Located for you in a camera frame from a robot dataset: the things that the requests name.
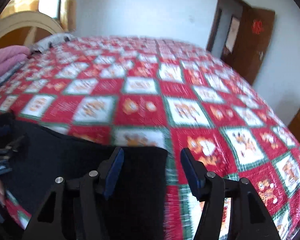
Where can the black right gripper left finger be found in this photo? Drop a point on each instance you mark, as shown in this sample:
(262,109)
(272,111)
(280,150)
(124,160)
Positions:
(69,210)

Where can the black pants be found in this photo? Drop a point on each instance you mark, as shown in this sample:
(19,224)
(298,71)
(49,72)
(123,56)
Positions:
(135,210)

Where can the grey patterned pillow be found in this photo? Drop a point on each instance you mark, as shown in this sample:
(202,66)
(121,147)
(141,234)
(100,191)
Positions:
(10,72)

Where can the pink folded quilt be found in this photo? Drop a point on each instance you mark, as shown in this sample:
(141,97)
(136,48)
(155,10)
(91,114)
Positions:
(11,55)

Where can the white patterned pillow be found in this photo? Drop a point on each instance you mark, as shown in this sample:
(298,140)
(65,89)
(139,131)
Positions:
(50,42)

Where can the cream wooden headboard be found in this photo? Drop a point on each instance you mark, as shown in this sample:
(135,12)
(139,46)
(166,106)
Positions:
(27,27)

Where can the red patchwork bed sheet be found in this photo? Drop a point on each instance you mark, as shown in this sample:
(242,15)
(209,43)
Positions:
(134,91)

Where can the red double happiness decal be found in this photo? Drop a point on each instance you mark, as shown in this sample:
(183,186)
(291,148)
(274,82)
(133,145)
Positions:
(257,27)

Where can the brown wooden door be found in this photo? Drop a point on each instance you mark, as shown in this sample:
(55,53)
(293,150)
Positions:
(249,49)

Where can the brown door frame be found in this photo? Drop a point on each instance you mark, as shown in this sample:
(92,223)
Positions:
(225,11)

